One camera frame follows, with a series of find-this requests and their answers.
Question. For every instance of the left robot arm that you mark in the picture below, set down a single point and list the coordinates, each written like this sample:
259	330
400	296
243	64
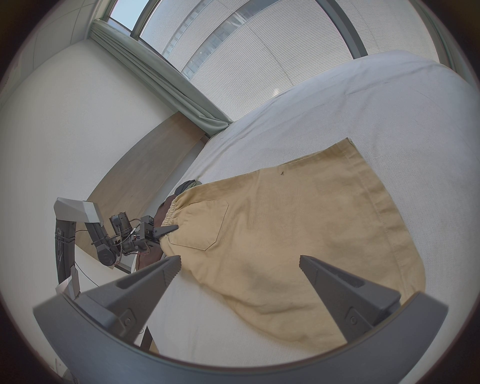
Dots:
75	212

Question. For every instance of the grey-green curtain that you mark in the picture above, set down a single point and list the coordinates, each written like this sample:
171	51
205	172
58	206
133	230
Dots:
161	71

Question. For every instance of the window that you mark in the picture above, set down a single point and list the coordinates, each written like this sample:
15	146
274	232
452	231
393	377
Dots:
281	41

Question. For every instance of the bed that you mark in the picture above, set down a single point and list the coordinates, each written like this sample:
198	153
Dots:
318	112

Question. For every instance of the tan shorts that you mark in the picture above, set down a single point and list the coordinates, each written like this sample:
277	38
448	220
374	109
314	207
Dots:
300	225

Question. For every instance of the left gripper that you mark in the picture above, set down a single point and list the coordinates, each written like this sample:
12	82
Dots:
148	238

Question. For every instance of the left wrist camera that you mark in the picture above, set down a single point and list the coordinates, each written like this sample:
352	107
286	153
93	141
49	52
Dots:
147	219

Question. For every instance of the black garment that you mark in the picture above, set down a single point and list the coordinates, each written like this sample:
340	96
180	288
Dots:
183	187

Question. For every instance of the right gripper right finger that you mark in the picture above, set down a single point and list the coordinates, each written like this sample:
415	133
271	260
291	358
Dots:
352	300

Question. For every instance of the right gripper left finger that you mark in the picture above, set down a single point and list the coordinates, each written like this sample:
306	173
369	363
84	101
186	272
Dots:
123	300

